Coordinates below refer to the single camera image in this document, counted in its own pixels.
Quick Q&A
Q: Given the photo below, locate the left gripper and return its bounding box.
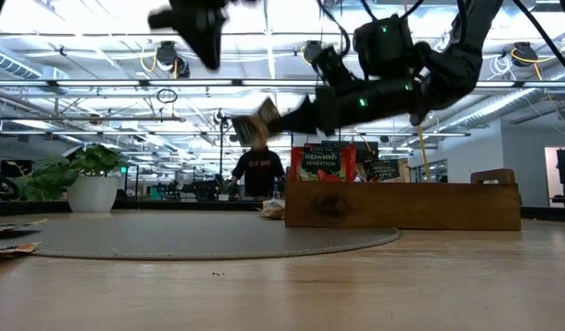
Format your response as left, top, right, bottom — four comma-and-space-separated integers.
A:
147, 0, 260, 73

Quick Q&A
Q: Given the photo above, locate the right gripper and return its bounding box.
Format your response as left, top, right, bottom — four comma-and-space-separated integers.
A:
266, 44, 424, 137

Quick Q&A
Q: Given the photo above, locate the red strawberry tea packet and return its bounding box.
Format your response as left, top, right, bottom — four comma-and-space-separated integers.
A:
290, 144, 357, 183

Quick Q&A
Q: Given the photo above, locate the dark green tea packet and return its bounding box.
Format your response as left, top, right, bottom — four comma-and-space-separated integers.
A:
358, 158, 410, 184

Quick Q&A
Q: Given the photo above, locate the wooden three-compartment tray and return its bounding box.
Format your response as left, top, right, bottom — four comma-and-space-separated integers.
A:
284, 168, 523, 232

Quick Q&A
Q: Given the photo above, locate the orange tea packet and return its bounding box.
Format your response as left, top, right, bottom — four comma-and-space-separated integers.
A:
0, 217, 49, 238
0, 241, 42, 261

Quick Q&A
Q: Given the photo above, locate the long ceiling light bar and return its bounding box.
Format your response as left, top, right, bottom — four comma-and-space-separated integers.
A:
0, 78, 565, 88

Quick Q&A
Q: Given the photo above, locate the person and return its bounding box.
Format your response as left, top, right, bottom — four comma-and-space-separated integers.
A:
230, 145, 287, 200

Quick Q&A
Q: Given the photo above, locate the black monitor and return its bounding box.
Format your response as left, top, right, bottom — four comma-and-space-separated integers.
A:
320, 140, 380, 162

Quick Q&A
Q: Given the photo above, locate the round grey mat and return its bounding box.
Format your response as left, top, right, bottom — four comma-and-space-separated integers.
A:
15, 210, 402, 261

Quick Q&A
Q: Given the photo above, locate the green plant in white pot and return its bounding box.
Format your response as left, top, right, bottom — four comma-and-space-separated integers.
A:
6, 143, 130, 214

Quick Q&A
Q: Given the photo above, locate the dark computer screen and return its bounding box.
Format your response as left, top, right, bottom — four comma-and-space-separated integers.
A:
0, 159, 34, 179

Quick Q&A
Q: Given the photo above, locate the black ceiling cable reel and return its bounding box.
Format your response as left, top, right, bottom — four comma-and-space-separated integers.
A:
302, 40, 326, 66
512, 40, 539, 68
155, 40, 179, 70

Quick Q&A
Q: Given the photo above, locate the black cable loop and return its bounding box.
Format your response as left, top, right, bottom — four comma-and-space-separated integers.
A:
156, 86, 179, 105

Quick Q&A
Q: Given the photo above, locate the black gantry frame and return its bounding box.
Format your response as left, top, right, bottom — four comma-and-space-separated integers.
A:
217, 114, 295, 203

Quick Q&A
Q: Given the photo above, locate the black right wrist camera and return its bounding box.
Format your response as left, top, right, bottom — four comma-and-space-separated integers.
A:
353, 13, 415, 77

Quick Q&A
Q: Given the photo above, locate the yellow cable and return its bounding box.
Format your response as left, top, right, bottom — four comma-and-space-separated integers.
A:
416, 124, 432, 183

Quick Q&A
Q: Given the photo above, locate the black table frame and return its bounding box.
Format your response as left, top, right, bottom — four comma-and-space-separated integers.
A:
0, 200, 565, 223

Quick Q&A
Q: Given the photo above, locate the silver ventilation duct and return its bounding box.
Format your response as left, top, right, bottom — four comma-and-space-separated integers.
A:
456, 86, 546, 129

